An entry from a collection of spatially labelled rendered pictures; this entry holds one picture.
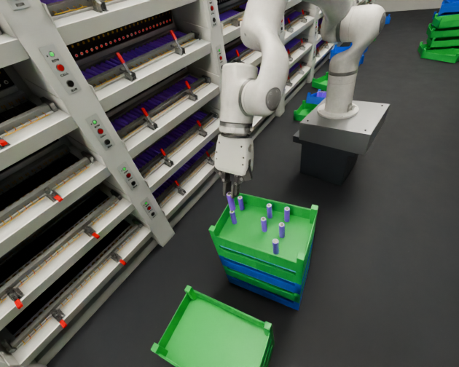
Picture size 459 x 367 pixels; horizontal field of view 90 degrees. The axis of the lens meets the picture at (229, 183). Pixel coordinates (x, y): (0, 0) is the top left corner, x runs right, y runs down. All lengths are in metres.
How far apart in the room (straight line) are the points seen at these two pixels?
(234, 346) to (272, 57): 0.79
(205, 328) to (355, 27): 1.21
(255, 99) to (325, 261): 0.82
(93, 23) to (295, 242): 0.90
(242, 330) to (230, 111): 0.66
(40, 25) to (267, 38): 0.57
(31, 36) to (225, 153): 0.56
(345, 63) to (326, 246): 0.80
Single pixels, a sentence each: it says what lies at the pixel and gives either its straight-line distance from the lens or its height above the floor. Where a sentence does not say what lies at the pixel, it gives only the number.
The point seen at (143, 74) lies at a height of 0.76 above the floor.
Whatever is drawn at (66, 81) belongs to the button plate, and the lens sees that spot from 0.85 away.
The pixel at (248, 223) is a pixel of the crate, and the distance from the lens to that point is 0.84.
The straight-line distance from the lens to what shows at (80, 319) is 1.28.
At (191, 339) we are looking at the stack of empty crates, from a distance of 0.89.
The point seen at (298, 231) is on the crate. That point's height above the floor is 0.32.
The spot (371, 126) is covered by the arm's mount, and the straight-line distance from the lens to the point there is 1.21.
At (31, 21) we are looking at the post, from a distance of 0.84.
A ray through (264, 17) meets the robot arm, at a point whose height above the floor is 0.90.
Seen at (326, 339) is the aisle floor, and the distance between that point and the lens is 1.03.
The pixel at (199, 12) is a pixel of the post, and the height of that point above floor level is 0.87.
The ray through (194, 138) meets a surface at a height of 0.36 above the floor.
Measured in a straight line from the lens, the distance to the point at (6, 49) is 0.82.
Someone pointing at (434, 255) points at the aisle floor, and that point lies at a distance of 1.30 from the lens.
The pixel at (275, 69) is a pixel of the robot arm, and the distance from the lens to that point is 0.53.
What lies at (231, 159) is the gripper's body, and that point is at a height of 0.64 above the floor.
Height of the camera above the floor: 1.00
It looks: 43 degrees down
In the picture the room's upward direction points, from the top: 13 degrees counter-clockwise
